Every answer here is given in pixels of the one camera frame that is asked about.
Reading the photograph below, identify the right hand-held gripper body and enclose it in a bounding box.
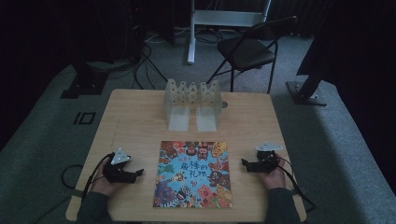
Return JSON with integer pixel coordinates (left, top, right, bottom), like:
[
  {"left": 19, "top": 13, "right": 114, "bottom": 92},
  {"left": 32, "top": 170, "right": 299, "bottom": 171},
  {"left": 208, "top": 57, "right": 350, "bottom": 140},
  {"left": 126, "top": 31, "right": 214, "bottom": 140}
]
[{"left": 249, "top": 142, "right": 284, "bottom": 175}]

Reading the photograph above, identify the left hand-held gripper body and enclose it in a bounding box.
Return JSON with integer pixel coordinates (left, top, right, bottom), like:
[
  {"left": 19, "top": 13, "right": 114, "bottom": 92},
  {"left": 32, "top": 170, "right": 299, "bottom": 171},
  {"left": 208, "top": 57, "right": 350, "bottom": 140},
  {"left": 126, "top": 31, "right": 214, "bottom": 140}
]
[{"left": 103, "top": 147, "right": 134, "bottom": 184}]

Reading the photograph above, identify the colourful cartoon picture book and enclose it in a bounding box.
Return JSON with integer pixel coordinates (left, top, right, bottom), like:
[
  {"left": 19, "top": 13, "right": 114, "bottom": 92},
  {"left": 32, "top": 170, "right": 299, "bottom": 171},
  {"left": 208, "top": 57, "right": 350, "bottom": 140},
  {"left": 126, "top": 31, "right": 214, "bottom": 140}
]
[{"left": 152, "top": 140, "right": 233, "bottom": 209}]

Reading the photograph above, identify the white expandable book stand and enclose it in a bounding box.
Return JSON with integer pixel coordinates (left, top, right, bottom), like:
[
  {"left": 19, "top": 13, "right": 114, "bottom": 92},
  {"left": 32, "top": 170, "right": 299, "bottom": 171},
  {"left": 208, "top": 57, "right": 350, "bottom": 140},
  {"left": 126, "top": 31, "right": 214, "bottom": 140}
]
[{"left": 163, "top": 78, "right": 224, "bottom": 133}]

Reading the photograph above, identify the person's right hand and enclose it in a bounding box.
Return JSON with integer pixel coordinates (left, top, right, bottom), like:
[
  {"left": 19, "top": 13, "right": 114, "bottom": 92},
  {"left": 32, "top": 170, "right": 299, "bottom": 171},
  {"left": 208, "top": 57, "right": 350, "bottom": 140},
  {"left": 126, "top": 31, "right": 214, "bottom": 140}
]
[{"left": 256, "top": 153, "right": 287, "bottom": 190}]

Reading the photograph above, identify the person's left hand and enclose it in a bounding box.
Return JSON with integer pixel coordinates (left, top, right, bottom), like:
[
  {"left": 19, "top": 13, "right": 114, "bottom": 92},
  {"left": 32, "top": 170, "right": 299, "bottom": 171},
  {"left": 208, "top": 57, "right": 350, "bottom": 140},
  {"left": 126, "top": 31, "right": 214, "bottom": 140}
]
[{"left": 90, "top": 161, "right": 125, "bottom": 197}]

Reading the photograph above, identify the grey tape strip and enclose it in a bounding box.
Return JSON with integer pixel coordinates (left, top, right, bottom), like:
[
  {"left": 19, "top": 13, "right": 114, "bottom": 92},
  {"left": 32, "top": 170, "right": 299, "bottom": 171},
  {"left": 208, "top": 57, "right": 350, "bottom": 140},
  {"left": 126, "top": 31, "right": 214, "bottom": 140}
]
[{"left": 64, "top": 188, "right": 86, "bottom": 199}]

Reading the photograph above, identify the black stand base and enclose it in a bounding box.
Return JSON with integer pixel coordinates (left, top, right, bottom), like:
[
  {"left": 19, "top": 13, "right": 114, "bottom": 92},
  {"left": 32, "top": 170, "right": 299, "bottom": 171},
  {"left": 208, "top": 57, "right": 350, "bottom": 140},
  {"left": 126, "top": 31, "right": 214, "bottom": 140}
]
[
  {"left": 286, "top": 74, "right": 328, "bottom": 107},
  {"left": 59, "top": 60, "right": 110, "bottom": 100}
]

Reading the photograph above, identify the black folding chair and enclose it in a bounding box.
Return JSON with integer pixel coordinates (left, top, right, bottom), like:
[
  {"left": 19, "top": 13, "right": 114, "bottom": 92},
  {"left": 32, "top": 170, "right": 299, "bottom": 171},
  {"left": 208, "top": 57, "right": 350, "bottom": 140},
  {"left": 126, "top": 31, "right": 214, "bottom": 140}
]
[{"left": 206, "top": 15, "right": 299, "bottom": 94}]

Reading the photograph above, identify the dark curtain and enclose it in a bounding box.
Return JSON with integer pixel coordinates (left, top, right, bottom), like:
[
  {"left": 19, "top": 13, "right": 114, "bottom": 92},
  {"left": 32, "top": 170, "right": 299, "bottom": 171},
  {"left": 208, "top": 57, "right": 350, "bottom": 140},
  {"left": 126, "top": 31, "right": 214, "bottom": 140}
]
[{"left": 295, "top": 0, "right": 396, "bottom": 194}]

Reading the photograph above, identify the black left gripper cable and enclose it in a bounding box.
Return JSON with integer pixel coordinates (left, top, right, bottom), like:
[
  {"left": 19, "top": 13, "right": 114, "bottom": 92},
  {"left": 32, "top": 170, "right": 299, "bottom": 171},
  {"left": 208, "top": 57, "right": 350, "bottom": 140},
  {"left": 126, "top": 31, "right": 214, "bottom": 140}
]
[{"left": 80, "top": 151, "right": 116, "bottom": 203}]

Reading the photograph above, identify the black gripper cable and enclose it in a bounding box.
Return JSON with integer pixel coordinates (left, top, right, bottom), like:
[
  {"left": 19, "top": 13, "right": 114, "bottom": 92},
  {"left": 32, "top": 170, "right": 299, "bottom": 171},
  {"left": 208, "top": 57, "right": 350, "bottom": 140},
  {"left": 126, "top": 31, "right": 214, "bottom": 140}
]
[
  {"left": 276, "top": 156, "right": 318, "bottom": 213},
  {"left": 80, "top": 151, "right": 116, "bottom": 203}
]

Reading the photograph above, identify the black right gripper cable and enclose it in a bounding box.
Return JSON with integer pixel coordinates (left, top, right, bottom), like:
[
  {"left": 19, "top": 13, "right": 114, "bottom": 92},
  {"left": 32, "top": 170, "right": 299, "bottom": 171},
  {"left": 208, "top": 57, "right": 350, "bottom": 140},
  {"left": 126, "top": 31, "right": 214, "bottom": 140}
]
[{"left": 276, "top": 156, "right": 318, "bottom": 213}]

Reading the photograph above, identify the black looped floor cable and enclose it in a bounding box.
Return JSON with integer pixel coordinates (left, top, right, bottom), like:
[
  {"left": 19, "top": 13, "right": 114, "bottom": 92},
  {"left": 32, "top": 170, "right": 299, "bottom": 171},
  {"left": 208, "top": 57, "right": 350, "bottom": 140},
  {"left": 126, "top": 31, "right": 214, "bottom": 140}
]
[{"left": 60, "top": 163, "right": 85, "bottom": 190}]

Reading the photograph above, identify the black floor cable bundle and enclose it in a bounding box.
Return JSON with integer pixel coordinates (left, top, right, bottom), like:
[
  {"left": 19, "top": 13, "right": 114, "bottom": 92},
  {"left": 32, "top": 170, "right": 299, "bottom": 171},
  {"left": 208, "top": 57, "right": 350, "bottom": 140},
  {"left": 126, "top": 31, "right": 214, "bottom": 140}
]
[{"left": 132, "top": 43, "right": 169, "bottom": 91}]

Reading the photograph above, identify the white metal desk frame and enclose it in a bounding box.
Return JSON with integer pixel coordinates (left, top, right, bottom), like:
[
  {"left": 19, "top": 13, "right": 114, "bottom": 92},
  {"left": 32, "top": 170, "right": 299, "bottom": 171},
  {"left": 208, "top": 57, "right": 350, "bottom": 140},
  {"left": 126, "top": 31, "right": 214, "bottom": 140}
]
[{"left": 187, "top": 0, "right": 273, "bottom": 65}]

